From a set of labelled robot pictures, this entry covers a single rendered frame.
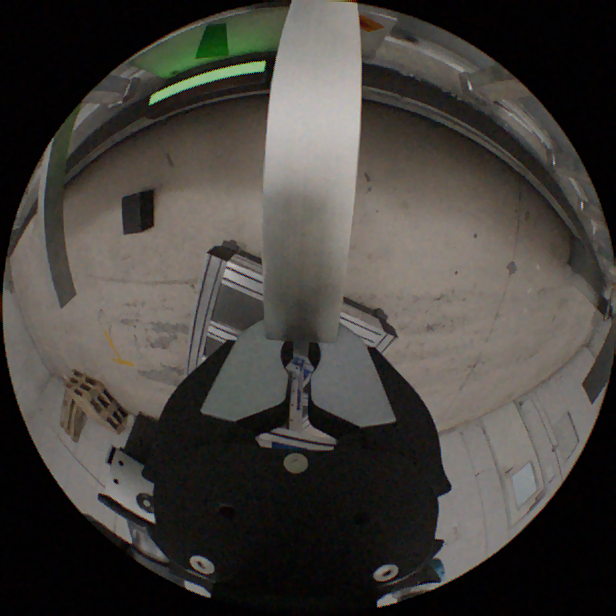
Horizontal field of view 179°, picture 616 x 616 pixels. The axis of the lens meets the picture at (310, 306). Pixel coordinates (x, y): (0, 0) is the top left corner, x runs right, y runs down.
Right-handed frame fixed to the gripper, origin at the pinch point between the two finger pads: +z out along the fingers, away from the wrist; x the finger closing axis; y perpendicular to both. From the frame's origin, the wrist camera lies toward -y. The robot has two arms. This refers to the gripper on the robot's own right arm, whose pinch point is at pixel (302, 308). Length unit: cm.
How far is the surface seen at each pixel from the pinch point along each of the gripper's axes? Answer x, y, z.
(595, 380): 23.5, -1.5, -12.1
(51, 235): -23.5, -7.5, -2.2
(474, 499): 196, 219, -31
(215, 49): -11.3, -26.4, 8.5
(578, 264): 262, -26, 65
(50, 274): -23.6, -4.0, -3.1
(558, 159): 44, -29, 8
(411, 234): 47, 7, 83
